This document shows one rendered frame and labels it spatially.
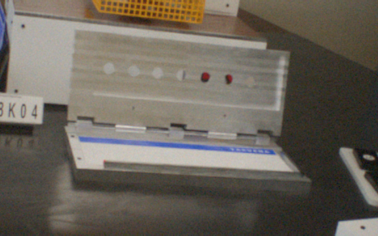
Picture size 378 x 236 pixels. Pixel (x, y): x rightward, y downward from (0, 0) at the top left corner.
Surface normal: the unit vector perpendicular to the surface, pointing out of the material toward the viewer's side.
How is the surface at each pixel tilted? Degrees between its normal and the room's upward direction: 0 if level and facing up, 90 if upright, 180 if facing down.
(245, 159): 0
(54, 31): 90
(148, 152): 0
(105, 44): 76
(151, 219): 0
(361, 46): 90
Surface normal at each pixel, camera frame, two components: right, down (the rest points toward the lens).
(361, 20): 0.47, 0.36
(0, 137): 0.17, -0.93
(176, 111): 0.27, 0.11
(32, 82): 0.24, 0.35
